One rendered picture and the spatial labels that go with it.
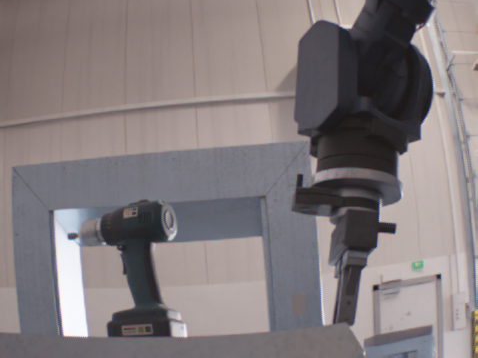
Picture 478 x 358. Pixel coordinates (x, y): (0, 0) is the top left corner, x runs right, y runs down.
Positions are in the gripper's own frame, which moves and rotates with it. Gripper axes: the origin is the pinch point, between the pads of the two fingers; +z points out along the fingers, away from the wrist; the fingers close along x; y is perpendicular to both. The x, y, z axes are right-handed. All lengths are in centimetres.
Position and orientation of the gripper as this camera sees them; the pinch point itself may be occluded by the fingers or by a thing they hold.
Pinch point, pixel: (344, 313)
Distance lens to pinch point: 110.7
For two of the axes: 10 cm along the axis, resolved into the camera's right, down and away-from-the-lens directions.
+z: -1.1, 9.5, -3.0
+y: 9.9, 1.2, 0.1
